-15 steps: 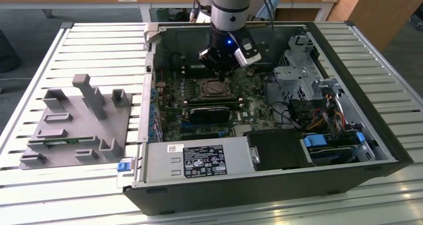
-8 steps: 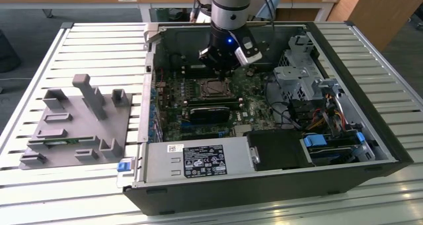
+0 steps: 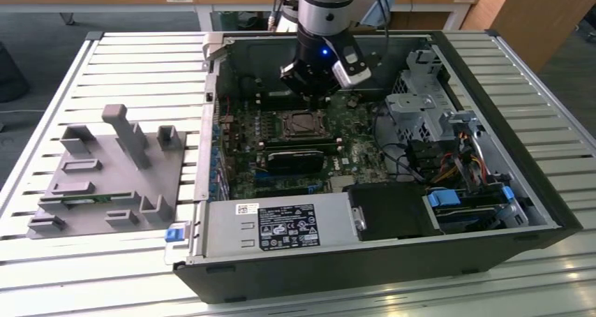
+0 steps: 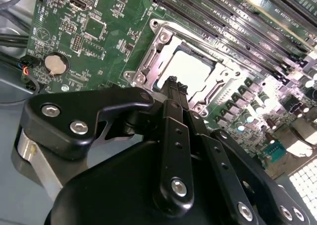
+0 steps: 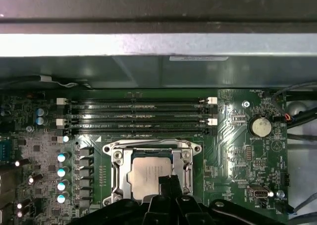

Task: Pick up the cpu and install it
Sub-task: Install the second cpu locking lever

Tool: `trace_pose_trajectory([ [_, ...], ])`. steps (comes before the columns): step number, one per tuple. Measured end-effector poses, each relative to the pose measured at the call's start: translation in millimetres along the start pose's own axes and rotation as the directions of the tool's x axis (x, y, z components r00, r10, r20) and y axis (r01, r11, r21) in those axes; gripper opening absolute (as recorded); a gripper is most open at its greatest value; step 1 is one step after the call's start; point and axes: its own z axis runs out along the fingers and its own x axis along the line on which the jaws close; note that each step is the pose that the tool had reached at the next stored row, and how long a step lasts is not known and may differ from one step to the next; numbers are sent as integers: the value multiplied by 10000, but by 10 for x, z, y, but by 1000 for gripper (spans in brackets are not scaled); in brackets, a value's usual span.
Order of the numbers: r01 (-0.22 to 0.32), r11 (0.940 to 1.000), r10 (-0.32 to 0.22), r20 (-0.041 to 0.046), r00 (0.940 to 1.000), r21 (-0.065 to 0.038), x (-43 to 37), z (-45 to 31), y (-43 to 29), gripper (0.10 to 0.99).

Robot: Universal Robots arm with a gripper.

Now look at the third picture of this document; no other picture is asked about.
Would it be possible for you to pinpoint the silver power supply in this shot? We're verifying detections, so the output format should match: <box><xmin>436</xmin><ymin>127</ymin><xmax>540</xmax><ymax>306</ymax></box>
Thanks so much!
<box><xmin>200</xmin><ymin>192</ymin><xmax>363</xmax><ymax>264</ymax></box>

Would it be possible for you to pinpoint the silver chipset heatsink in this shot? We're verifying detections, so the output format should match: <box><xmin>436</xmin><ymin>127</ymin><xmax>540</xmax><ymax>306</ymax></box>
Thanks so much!
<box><xmin>329</xmin><ymin>176</ymin><xmax>359</xmax><ymax>193</ymax></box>

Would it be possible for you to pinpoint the blue disk carrier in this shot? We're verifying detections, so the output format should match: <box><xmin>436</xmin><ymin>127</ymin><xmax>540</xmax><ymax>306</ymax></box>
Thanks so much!
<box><xmin>425</xmin><ymin>188</ymin><xmax>461</xmax><ymax>209</ymax></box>

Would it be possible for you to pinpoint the silver drive cage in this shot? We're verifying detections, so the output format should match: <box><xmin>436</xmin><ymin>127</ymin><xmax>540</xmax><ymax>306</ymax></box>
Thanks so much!
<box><xmin>384</xmin><ymin>46</ymin><xmax>483</xmax><ymax>149</ymax></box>

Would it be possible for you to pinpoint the black open PC case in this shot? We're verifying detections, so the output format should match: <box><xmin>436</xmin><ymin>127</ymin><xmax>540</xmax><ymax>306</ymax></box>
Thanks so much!
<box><xmin>163</xmin><ymin>29</ymin><xmax>584</xmax><ymax>304</ymax></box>

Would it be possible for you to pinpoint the black plastic shroud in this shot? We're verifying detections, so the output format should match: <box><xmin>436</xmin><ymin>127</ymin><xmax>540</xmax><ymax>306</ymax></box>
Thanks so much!
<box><xmin>347</xmin><ymin>183</ymin><xmax>443</xmax><ymax>242</ymax></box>

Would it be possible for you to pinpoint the silver shroud latch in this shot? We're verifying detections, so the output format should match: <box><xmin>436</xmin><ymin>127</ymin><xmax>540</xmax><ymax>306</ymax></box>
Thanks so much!
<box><xmin>351</xmin><ymin>207</ymin><xmax>369</xmax><ymax>231</ymax></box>

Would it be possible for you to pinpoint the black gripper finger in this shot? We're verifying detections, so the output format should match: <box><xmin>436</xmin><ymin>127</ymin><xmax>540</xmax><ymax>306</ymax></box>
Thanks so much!
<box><xmin>304</xmin><ymin>95</ymin><xmax>331</xmax><ymax>111</ymax></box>

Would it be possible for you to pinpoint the grey parts rack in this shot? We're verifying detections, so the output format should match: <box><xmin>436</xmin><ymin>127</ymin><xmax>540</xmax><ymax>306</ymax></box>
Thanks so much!
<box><xmin>27</xmin><ymin>103</ymin><xmax>188</xmax><ymax>241</ymax></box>

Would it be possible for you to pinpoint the green circuit board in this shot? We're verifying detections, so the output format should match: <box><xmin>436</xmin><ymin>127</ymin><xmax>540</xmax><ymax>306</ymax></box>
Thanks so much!
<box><xmin>217</xmin><ymin>11</ymin><xmax>243</xmax><ymax>31</ymax></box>

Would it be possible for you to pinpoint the black graphics card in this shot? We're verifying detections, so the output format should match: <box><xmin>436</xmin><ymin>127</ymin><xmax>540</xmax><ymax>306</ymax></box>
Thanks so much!
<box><xmin>263</xmin><ymin>149</ymin><xmax>325</xmax><ymax>177</ymax></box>

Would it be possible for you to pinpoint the green motherboard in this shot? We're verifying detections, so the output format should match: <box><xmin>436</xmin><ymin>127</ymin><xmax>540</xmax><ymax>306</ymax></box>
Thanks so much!
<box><xmin>216</xmin><ymin>93</ymin><xmax>391</xmax><ymax>199</ymax></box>

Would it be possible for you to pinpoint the black disk drive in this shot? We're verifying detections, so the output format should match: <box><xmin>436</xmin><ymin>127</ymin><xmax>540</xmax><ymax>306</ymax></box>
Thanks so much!
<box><xmin>435</xmin><ymin>191</ymin><xmax>507</xmax><ymax>234</ymax></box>

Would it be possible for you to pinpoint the brown wooden cabinet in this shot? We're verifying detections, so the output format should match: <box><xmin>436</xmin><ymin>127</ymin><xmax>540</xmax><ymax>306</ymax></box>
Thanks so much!
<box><xmin>488</xmin><ymin>0</ymin><xmax>596</xmax><ymax>74</ymax></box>

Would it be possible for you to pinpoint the green RAM stick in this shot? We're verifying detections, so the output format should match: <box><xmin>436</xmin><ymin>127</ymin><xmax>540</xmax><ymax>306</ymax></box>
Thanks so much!
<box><xmin>59</xmin><ymin>193</ymin><xmax>116</xmax><ymax>206</ymax></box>

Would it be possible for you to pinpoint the black cable bundle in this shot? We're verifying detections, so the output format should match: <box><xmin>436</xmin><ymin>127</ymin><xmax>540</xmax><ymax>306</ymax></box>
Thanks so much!
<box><xmin>379</xmin><ymin>140</ymin><xmax>443</xmax><ymax>187</ymax></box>

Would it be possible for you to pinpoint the coloured power wire bundle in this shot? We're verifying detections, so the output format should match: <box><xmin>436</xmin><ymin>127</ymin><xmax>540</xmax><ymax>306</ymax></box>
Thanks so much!
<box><xmin>431</xmin><ymin>130</ymin><xmax>492</xmax><ymax>194</ymax></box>

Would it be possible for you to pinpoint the silver CPU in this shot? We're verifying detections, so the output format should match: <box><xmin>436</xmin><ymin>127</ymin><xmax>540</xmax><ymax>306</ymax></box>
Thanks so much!
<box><xmin>289</xmin><ymin>115</ymin><xmax>319</xmax><ymax>132</ymax></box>

